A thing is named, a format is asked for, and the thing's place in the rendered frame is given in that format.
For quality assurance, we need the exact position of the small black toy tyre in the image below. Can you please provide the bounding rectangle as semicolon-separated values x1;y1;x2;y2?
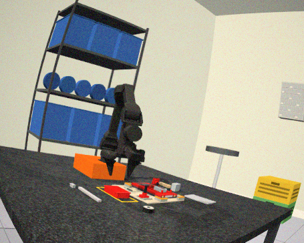
142;206;154;214

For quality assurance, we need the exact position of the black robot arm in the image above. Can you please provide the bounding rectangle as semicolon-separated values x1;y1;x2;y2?
99;83;145;162

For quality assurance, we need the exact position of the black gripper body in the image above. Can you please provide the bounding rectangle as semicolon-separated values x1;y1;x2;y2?
100;138;145;162

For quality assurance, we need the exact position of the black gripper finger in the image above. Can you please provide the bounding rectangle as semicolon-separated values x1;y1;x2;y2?
102;157;116;176
127;160;141;177

